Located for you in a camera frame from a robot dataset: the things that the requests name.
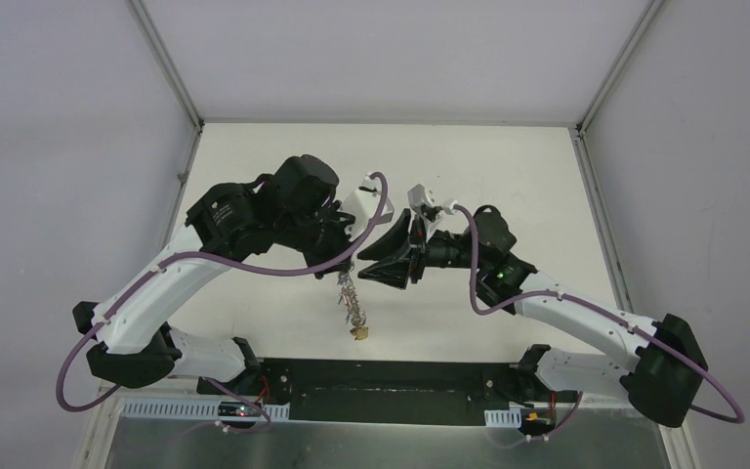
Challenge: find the white cable duct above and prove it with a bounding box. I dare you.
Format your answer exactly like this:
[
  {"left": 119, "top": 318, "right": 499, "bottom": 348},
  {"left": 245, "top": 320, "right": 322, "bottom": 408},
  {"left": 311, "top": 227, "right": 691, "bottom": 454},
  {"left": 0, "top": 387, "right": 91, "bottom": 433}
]
[
  {"left": 120, "top": 398, "right": 266, "bottom": 422},
  {"left": 483, "top": 407, "right": 522, "bottom": 429}
]

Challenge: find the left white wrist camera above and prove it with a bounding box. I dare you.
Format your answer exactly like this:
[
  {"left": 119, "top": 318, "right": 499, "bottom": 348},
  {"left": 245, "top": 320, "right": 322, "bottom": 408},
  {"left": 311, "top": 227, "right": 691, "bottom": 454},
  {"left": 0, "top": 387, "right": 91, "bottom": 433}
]
[{"left": 339, "top": 186, "right": 395, "bottom": 239}]

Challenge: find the right white cable duct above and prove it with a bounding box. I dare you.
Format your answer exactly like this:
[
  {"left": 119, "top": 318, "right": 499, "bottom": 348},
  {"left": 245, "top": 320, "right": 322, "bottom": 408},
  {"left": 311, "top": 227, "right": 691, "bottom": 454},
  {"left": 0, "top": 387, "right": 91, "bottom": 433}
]
[{"left": 483, "top": 407, "right": 522, "bottom": 429}]

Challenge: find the left white cable duct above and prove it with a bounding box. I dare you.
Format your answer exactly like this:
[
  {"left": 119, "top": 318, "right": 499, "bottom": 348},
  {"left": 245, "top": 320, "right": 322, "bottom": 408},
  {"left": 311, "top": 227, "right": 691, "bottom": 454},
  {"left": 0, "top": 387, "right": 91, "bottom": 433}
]
[{"left": 120, "top": 398, "right": 266, "bottom": 422}]

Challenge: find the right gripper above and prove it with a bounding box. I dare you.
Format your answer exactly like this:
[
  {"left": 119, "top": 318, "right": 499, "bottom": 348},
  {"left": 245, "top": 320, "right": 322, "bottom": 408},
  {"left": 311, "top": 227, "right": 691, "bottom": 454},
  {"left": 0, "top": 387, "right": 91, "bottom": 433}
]
[{"left": 356, "top": 210, "right": 486, "bottom": 289}]

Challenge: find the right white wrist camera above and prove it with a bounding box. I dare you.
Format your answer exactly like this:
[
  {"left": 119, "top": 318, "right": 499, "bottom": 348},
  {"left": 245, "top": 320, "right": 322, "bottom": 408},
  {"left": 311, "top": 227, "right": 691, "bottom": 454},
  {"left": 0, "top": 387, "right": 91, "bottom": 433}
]
[{"left": 407, "top": 184, "right": 442, "bottom": 222}]

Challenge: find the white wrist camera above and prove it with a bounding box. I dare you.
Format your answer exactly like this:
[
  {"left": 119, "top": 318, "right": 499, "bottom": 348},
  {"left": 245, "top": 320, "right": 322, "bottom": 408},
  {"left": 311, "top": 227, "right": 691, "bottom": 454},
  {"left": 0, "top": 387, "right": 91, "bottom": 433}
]
[
  {"left": 407, "top": 184, "right": 442, "bottom": 222},
  {"left": 339, "top": 186, "right": 395, "bottom": 239}
]

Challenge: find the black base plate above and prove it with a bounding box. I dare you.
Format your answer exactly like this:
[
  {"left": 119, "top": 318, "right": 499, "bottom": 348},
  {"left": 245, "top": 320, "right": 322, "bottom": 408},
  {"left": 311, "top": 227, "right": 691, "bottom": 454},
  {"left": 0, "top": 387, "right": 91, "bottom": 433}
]
[{"left": 228, "top": 358, "right": 577, "bottom": 426}]

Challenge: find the aluminium frame rail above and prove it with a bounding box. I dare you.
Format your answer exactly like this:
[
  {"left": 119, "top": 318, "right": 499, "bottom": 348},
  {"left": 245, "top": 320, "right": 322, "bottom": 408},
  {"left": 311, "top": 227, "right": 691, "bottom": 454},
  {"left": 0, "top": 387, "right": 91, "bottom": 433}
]
[{"left": 98, "top": 354, "right": 682, "bottom": 410}]

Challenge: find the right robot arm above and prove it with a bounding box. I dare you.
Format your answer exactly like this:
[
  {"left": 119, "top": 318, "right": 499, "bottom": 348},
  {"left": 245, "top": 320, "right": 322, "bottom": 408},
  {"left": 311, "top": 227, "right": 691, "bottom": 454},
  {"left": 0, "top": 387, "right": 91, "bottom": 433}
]
[{"left": 357, "top": 204, "right": 708, "bottom": 428}]

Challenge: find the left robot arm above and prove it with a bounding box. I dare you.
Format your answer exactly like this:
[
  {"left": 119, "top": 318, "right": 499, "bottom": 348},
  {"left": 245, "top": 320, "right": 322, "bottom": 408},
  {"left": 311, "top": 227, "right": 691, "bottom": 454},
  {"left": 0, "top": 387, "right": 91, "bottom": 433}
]
[{"left": 73, "top": 154, "right": 382, "bottom": 396}]

